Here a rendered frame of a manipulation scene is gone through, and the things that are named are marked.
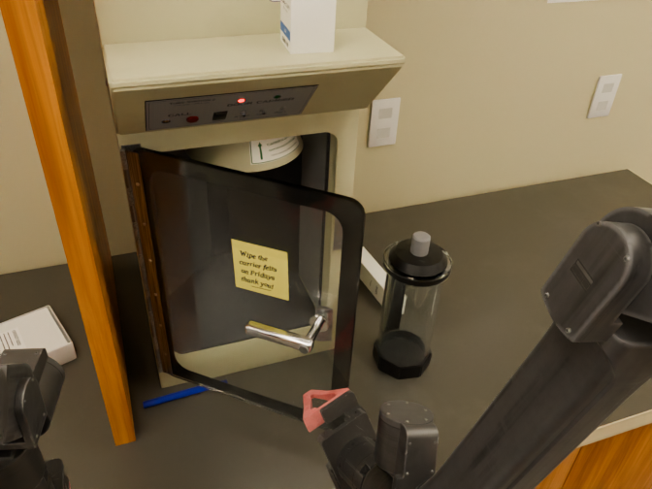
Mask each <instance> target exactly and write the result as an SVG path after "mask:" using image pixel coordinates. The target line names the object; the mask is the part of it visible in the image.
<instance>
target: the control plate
mask: <svg viewBox="0 0 652 489"><path fill-rule="evenodd" d="M318 86H319V84H317V85H306V86H296V87H285V88H276V89H265V90H254V91H245V92H234V93H224V94H214V95H204V96H193V97H183V98H173V99H162V100H152V101H145V110H146V131H150V130H159V129H168V128H177V127H185V126H194V125H204V124H213V123H221V122H230V121H239V120H248V119H256V118H266V117H275V116H284V115H293V114H301V113H302V111H303V110H304V108H305V106H306V105H307V103H308V101H309V100H310V98H311V96H312V94H313V93H314V91H315V90H316V89H317V87H318ZM275 95H281V97H280V98H278V99H274V98H273V97H274V96H275ZM241 98H245V101H244V102H241V103H238V102H237V100H238V99H241ZM281 107H286V109H285V110H284V113H282V112H281V111H280V110H279V108H281ZM262 109H267V110H266V111H265V114H262V113H259V111H260V110H262ZM225 111H228V113H227V115H226V118H225V119H221V120H212V117H213V113H216V112H225ZM242 111H247V113H246V114H245V116H243V115H242V114H240V112H242ZM190 116H198V117H199V120H198V121H197V122H193V123H189V122H187V121H186V119H187V118H188V117H190ZM164 119H170V120H171V122H169V123H162V122H161V121H162V120H164Z"/></svg>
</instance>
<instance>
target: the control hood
mask: <svg viewBox="0 0 652 489"><path fill-rule="evenodd" d="M102 52H103V58H104V64H105V69H106V75H107V77H106V84H107V86H108V87H109V91H110V97H111V102H112V108H113V114H114V124H115V129H116V134H119V135H128V134H137V133H145V132H154V131H163V130H172V129H181V128H189V127H198V126H208V125H216V124H225V123H234V122H243V121H252V120H260V119H269V118H278V117H287V116H295V115H304V114H322V113H330V112H339V111H348V110H357V109H366V108H367V107H368V106H369V105H370V104H371V103H372V102H373V100H374V98H375V97H376V96H377V95H378V94H379V93H380V91H381V90H382V89H383V88H384V87H385V86H386V85H387V84H388V83H389V82H390V81H391V80H392V79H393V77H394V76H395V75H396V74H397V73H398V72H399V71H400V69H401V68H402V67H403V65H404V64H405V63H406V58H405V57H404V56H403V55H402V54H401V53H399V52H398V51H396V50H395V49H393V48H392V47H391V46H389V45H388V44H387V43H385V42H384V41H382V40H381V39H380V38H378V37H377V35H375V34H374V33H373V32H371V31H370V30H368V29H367V28H366V27H363V28H347V29H335V43H334V52H321V53H301V54H290V53H289V51H288V50H287V48H286V47H285V46H284V44H283V43H282V41H281V40H280V33H274V34H258V35H243V36H229V37H214V38H199V39H184V40H170V41H154V42H139V43H125V44H110V45H104V47H103V48H102ZM317 84H319V86H318V87H317V89H316V90H315V91H314V93H313V94H312V96H311V98H310V100H309V101H308V103H307V105H306V106H305V108H304V110H303V111H302V113H301V114H293V115H284V116H275V117H266V118H256V119H248V120H239V121H230V122H221V123H213V124H204V125H194V126H185V127H177V128H168V129H159V130H150V131H146V110H145V101H152V100H162V99H173V98H183V97H193V96H204V95H214V94H224V93H234V92H245V91H254V90H265V89H276V88H285V87H296V86H306V85H317Z"/></svg>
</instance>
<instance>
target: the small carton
mask: <svg viewBox="0 0 652 489"><path fill-rule="evenodd" d="M336 5H337V0H280V40H281V41H282V43H283V44H284V46H285V47H286V48H287V50H288V51H289V53H290V54H301V53H321V52H334V43H335V23H336Z"/></svg>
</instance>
